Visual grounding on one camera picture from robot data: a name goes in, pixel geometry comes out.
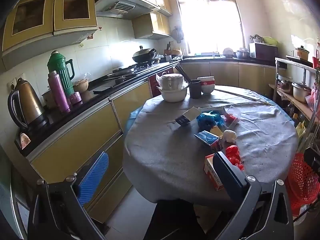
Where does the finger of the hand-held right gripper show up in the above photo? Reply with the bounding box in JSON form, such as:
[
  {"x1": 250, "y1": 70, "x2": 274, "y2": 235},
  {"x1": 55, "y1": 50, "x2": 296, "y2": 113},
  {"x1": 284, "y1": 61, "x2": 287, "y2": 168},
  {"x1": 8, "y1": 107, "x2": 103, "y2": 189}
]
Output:
[{"x1": 303, "y1": 147, "x2": 320, "y2": 177}]

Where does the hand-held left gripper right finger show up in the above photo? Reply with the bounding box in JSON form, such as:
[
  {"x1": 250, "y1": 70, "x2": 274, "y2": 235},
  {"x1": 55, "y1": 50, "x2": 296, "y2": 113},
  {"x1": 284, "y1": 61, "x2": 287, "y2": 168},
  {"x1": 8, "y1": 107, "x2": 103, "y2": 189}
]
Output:
[{"x1": 214, "y1": 151, "x2": 294, "y2": 240}]

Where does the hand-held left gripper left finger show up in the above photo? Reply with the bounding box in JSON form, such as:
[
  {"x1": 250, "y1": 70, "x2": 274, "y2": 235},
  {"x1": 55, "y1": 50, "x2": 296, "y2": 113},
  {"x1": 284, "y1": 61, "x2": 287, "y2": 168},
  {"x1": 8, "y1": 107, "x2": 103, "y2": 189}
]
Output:
[{"x1": 27, "y1": 152, "x2": 110, "y2": 240}]

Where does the red white carton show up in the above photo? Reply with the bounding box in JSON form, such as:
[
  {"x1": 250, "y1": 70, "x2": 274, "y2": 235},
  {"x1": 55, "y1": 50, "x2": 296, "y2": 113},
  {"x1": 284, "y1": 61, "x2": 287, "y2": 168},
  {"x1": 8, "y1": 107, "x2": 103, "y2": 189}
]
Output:
[{"x1": 204, "y1": 152, "x2": 225, "y2": 192}]

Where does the red plastic basket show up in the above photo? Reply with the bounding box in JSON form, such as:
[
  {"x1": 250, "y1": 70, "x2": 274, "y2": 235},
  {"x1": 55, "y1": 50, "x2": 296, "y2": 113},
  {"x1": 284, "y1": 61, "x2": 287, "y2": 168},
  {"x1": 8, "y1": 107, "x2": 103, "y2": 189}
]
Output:
[{"x1": 285, "y1": 152, "x2": 320, "y2": 217}]

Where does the white paper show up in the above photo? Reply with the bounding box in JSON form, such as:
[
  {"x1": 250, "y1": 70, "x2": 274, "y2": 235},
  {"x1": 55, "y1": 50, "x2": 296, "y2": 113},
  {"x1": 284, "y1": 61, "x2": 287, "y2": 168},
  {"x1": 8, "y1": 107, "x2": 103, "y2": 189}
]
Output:
[{"x1": 222, "y1": 129, "x2": 238, "y2": 144}]

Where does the blue white carton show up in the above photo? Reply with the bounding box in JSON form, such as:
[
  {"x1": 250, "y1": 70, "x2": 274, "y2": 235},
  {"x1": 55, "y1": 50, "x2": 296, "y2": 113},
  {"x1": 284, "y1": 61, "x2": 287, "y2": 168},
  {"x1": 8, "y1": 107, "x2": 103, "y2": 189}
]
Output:
[{"x1": 194, "y1": 130, "x2": 223, "y2": 153}]

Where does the orange peel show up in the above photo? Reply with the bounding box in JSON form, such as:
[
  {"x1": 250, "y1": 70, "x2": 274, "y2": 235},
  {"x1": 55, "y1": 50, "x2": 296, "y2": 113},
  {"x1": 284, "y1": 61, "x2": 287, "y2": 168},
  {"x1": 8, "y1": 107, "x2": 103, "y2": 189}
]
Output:
[{"x1": 209, "y1": 125, "x2": 223, "y2": 137}]

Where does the orange wrapper bundle red mesh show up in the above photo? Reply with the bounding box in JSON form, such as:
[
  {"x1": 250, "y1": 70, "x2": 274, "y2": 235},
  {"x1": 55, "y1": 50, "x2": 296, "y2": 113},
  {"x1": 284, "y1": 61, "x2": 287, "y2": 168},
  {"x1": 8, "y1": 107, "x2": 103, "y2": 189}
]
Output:
[{"x1": 224, "y1": 113, "x2": 240, "y2": 126}]

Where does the blue plastic bag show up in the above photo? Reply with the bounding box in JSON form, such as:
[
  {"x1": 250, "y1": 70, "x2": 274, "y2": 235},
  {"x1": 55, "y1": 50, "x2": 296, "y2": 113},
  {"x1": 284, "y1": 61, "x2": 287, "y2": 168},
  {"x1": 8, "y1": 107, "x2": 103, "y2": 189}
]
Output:
[{"x1": 196, "y1": 111, "x2": 225, "y2": 130}]

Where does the clear plastic wrapper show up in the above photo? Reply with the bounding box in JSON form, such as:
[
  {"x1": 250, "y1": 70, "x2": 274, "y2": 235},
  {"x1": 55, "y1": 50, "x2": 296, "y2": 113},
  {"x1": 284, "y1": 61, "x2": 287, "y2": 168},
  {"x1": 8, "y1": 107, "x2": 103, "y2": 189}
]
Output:
[{"x1": 224, "y1": 104, "x2": 242, "y2": 120}]

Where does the white box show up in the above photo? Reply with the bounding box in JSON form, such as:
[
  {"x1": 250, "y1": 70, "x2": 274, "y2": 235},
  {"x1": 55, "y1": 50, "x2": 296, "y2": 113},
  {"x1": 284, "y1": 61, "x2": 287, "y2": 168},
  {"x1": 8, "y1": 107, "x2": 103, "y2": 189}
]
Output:
[{"x1": 197, "y1": 106, "x2": 225, "y2": 113}]

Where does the small cardboard box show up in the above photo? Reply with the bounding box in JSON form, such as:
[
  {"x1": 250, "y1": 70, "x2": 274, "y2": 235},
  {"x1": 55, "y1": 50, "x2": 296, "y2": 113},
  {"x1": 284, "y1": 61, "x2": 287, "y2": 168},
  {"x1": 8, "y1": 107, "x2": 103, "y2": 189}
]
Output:
[{"x1": 175, "y1": 106, "x2": 200, "y2": 127}]

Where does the yellow plastic bag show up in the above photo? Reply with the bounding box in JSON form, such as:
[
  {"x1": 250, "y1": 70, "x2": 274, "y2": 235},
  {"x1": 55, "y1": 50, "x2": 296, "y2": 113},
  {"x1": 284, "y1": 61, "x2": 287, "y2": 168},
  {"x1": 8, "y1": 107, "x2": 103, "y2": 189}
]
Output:
[{"x1": 295, "y1": 120, "x2": 307, "y2": 143}]

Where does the grey tablecloth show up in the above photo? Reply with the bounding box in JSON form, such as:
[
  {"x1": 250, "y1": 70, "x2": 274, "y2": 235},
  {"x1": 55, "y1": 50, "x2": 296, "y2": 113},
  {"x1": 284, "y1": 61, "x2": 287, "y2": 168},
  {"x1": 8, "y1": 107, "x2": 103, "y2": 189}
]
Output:
[{"x1": 122, "y1": 85, "x2": 299, "y2": 204}]

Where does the pink red plastic bag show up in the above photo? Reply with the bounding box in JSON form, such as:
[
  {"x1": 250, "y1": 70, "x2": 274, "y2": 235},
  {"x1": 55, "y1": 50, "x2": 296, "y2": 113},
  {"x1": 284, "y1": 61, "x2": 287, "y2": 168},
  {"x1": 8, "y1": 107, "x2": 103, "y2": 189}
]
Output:
[{"x1": 305, "y1": 85, "x2": 320, "y2": 110}]

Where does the steel lidded pot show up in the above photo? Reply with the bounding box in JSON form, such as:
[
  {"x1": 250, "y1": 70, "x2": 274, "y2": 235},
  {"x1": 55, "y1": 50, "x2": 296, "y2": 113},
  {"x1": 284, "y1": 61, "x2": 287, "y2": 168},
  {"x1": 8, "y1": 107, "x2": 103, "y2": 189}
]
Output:
[{"x1": 292, "y1": 81, "x2": 312, "y2": 103}]

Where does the black kitchen countertop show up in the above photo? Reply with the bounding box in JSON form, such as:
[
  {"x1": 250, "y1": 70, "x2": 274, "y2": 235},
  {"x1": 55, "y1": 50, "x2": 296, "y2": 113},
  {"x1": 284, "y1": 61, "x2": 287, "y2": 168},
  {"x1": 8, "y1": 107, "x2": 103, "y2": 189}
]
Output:
[{"x1": 14, "y1": 55, "x2": 280, "y2": 155}]

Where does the small floral cup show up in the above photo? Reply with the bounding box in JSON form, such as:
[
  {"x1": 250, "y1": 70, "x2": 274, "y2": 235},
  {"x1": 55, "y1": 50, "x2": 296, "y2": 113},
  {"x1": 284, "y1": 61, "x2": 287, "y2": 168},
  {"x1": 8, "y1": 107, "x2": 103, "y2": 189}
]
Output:
[{"x1": 19, "y1": 132, "x2": 32, "y2": 150}]

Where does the long wooden stick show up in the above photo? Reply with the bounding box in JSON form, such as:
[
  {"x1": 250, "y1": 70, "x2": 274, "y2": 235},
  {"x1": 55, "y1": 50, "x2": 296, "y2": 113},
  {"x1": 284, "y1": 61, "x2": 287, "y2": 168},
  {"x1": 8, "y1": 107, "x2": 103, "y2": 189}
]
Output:
[{"x1": 219, "y1": 90, "x2": 274, "y2": 105}]

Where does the pink cup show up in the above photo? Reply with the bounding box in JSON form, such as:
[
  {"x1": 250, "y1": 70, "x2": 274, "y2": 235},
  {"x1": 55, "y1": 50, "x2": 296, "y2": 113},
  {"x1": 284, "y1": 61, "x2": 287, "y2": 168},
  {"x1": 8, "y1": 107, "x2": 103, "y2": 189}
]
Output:
[{"x1": 66, "y1": 91, "x2": 83, "y2": 105}]

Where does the metal storage rack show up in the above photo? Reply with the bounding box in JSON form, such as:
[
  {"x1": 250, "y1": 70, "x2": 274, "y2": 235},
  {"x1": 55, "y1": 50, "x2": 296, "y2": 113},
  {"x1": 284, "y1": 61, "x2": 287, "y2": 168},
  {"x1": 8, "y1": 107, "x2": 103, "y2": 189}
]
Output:
[{"x1": 269, "y1": 56, "x2": 320, "y2": 205}]

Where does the wooden bowl in plastic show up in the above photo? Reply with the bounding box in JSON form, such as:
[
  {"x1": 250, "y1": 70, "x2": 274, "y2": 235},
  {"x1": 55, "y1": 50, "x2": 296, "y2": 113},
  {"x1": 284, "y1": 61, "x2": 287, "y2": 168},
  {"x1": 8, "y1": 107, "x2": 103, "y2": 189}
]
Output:
[{"x1": 72, "y1": 78, "x2": 90, "y2": 93}]

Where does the pink thermos bottle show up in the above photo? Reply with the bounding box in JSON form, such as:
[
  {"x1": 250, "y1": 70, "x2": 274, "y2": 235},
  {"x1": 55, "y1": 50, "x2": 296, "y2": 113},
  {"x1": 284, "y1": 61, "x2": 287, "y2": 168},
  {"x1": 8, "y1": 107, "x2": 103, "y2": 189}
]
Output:
[{"x1": 47, "y1": 70, "x2": 71, "y2": 113}]

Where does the black chopstick holder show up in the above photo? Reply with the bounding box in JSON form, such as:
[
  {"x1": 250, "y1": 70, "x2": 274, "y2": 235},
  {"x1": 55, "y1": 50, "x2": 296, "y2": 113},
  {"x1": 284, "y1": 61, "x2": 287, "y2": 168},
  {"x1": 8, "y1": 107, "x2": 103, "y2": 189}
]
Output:
[{"x1": 189, "y1": 79, "x2": 202, "y2": 99}]

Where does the white enamel basin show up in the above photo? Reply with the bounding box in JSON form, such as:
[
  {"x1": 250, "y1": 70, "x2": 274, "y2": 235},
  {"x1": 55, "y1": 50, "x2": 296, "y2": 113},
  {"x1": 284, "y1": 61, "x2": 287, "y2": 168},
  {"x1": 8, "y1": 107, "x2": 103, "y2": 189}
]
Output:
[{"x1": 157, "y1": 85, "x2": 189, "y2": 103}]

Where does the gold electric kettle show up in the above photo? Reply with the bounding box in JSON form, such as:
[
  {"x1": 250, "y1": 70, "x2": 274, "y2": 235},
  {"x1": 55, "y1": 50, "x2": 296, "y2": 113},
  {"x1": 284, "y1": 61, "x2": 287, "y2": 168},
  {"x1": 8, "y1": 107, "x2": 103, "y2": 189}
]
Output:
[{"x1": 7, "y1": 77, "x2": 49, "y2": 130}]

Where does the black induction cooker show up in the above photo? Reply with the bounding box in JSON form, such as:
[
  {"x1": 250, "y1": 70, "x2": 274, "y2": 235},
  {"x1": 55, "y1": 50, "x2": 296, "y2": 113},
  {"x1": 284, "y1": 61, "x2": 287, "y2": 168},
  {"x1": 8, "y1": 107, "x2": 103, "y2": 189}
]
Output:
[{"x1": 286, "y1": 54, "x2": 313, "y2": 68}]

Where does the floral lidded pot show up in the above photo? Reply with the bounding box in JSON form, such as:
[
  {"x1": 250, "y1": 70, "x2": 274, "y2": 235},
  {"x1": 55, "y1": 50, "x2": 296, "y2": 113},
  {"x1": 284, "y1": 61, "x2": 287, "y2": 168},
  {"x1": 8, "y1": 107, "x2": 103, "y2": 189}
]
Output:
[{"x1": 296, "y1": 45, "x2": 310, "y2": 60}]

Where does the black gas stove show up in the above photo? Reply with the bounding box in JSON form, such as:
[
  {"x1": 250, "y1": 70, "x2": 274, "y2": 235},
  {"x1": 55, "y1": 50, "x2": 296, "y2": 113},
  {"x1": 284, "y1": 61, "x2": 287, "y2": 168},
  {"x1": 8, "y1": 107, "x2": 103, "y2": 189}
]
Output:
[{"x1": 104, "y1": 64, "x2": 155, "y2": 82}]

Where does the green thermos jug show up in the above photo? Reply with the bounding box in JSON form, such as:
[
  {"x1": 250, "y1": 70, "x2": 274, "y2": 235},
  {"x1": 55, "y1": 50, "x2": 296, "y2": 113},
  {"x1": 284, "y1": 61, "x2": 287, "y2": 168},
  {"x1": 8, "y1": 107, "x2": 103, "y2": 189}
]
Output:
[{"x1": 47, "y1": 51, "x2": 75, "y2": 98}]

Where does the white pot in plastic bag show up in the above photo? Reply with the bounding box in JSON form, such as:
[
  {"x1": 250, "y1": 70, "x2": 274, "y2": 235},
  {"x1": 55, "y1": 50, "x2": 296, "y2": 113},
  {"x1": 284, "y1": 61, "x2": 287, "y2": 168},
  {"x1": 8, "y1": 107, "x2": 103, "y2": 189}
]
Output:
[{"x1": 156, "y1": 73, "x2": 189, "y2": 90}]

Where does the dark microwave oven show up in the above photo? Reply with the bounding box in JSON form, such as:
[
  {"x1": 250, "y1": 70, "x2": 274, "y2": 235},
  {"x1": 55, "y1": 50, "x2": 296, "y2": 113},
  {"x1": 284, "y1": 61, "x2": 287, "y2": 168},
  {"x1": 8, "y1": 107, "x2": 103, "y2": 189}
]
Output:
[{"x1": 249, "y1": 42, "x2": 278, "y2": 60}]

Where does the black wok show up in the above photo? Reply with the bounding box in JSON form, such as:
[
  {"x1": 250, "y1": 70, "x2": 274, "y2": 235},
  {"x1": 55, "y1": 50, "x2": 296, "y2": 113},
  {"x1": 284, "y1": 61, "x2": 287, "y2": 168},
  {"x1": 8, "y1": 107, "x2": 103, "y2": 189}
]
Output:
[{"x1": 132, "y1": 45, "x2": 158, "y2": 63}]

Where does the hanging kitchen utensil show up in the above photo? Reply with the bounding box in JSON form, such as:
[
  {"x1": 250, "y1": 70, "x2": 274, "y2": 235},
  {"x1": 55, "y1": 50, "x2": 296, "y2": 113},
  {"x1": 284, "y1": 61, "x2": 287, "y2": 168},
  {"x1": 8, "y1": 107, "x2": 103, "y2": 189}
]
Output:
[{"x1": 171, "y1": 26, "x2": 184, "y2": 43}]

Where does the bright window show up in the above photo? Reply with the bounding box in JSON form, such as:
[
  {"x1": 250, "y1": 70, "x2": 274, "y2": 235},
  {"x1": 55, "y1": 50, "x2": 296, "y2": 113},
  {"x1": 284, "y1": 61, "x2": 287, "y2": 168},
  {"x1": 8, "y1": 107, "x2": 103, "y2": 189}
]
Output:
[{"x1": 172, "y1": 0, "x2": 245, "y2": 55}]

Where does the grey range hood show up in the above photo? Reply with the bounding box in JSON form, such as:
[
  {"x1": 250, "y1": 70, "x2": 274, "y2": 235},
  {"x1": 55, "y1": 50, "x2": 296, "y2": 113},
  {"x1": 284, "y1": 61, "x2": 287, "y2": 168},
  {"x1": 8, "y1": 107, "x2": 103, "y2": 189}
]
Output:
[{"x1": 94, "y1": 0, "x2": 160, "y2": 20}]

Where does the white wall socket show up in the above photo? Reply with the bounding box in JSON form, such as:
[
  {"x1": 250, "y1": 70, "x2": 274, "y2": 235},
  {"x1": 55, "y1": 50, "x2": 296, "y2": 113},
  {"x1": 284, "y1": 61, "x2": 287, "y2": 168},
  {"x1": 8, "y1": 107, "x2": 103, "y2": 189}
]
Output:
[{"x1": 6, "y1": 76, "x2": 18, "y2": 90}]

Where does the yellow glass-door wall cabinet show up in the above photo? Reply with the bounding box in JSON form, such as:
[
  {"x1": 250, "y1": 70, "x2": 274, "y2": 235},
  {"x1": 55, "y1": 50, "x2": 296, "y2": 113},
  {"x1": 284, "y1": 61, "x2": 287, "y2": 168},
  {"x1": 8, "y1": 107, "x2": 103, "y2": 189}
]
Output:
[{"x1": 1, "y1": 0, "x2": 98, "y2": 68}]

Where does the small yellow wall cabinet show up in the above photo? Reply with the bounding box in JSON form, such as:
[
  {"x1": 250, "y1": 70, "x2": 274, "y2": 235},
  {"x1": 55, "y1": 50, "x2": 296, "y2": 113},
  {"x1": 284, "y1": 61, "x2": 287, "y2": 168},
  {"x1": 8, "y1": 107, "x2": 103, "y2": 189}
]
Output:
[{"x1": 132, "y1": 11, "x2": 172, "y2": 40}]

